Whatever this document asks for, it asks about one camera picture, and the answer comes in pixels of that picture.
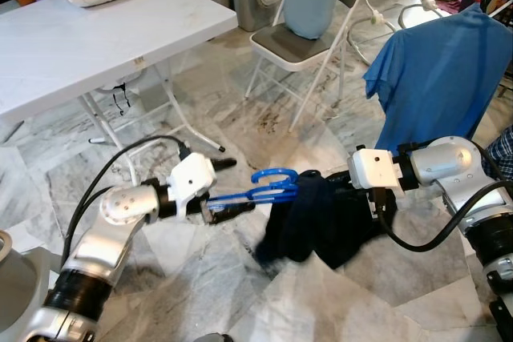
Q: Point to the blue plastic clothes hanger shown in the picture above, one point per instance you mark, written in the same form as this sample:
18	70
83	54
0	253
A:
240	195

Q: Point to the dark navy garment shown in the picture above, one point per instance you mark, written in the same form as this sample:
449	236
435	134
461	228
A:
313	230

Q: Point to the white grey folding chair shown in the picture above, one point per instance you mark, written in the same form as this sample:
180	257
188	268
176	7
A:
280	42

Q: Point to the blue plaid shirt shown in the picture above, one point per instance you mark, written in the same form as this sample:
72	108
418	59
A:
503	158

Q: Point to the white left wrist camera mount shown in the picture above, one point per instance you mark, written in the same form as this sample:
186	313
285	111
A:
192	178

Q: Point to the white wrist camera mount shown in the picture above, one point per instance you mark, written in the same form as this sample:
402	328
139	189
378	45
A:
192	178
373	170

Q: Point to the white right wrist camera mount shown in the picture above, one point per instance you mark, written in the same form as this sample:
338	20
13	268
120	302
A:
373	170

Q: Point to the white baby rocker frame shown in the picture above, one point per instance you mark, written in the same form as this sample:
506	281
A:
425	4

